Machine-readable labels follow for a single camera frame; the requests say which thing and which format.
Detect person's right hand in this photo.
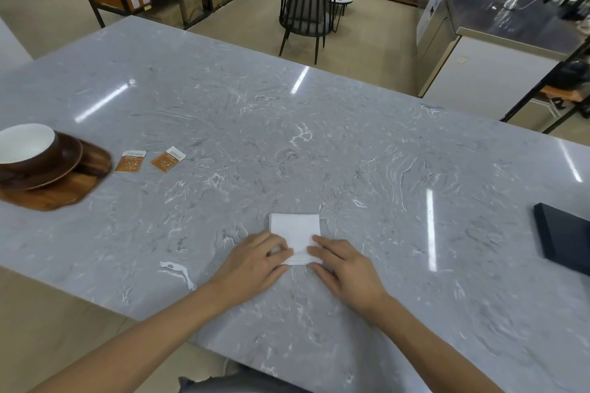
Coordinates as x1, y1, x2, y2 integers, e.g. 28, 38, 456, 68
307, 235, 393, 318

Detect person's left hand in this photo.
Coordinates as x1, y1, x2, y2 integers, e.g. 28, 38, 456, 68
208, 231, 295, 311

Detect white napkin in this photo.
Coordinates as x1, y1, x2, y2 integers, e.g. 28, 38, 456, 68
269, 212, 324, 266

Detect person's left forearm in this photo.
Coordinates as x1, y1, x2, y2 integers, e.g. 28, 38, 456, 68
30, 281, 237, 393

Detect person's right forearm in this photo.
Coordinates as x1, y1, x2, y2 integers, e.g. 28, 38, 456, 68
366, 294, 506, 393

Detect person's grey trousers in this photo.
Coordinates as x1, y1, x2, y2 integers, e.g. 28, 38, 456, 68
178, 367, 315, 393

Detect orange and white sachet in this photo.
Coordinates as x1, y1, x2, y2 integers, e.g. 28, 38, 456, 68
114, 150, 147, 173
151, 146, 187, 174

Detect brown wooden serving tray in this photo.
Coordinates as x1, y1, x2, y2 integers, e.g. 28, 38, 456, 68
0, 138, 113, 212

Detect round dark wooden plate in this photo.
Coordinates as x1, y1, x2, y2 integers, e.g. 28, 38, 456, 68
0, 131, 85, 192

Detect flat black box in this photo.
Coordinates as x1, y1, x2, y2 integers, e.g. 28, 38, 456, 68
533, 203, 590, 276

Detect stainless steel counter cabinet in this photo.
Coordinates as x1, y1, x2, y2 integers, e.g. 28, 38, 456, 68
416, 0, 587, 121

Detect black slatted chair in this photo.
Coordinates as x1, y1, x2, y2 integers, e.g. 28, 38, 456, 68
278, 0, 340, 66

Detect plain brown cardboard box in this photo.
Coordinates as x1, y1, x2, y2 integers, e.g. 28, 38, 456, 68
179, 0, 206, 24

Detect white and brown bowl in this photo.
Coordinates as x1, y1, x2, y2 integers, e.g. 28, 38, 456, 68
0, 123, 61, 172

